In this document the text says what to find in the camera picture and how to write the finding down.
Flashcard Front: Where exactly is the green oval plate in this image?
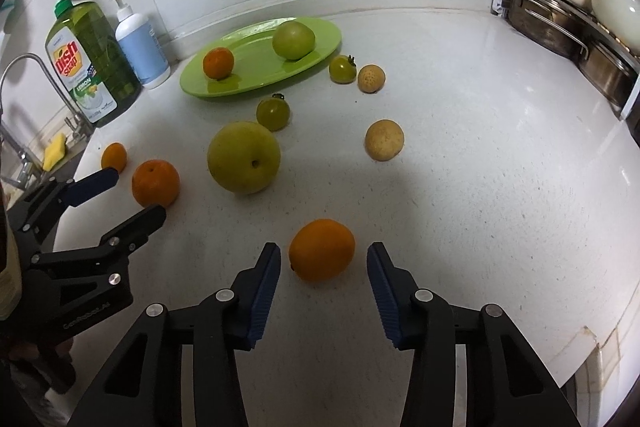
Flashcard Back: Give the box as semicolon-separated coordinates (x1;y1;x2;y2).
180;17;343;98

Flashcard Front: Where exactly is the white round lid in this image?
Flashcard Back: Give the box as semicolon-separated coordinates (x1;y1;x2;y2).
591;0;640;54

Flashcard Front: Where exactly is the yellow sponge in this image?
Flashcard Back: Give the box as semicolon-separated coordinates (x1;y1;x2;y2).
42;133;67;172

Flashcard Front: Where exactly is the green dish soap bottle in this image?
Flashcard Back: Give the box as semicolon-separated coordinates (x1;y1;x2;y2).
44;0;142;128

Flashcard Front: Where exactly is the tan round fruit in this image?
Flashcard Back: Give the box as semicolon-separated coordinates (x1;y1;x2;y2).
357;64;386;94
364;119;405;162

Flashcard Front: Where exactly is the medium orange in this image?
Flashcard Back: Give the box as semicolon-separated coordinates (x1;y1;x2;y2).
131;160;181;208

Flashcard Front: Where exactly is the white pump bottle blue label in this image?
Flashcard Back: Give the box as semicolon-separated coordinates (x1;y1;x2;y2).
108;0;172;90

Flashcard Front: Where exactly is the chrome kitchen faucet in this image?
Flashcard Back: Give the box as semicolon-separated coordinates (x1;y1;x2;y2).
0;53;96;190

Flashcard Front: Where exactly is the large orange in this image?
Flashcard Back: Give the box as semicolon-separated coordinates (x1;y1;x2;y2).
288;219;356;284

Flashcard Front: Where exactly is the small orange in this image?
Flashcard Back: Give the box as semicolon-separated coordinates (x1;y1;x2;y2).
101;142;128;172

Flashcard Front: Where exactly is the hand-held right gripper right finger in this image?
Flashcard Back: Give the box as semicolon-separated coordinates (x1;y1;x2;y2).
366;242;583;427

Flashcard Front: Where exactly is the mandarin orange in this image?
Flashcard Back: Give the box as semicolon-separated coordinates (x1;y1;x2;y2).
202;47;235;80

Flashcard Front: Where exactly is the person's left hand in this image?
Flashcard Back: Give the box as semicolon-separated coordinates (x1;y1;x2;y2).
0;336;77;395

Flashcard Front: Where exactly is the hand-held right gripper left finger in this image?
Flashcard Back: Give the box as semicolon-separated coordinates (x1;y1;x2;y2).
67;242;282;427

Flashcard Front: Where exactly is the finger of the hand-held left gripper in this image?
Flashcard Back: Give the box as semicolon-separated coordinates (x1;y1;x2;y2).
27;204;167;304
7;167;120;253

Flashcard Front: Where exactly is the green persimmon with stem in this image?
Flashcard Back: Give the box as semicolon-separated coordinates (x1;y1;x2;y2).
328;55;358;84

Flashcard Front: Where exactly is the small steel pot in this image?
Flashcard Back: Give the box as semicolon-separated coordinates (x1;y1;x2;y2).
579;37;640;104

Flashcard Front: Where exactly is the green tomato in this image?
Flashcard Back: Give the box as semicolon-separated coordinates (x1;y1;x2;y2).
256;93;291;132

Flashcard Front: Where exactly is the wide steel pot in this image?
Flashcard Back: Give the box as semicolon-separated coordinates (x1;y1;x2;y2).
505;0;592;58

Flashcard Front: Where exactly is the large green apple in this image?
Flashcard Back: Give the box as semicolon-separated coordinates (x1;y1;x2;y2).
207;121;282;196

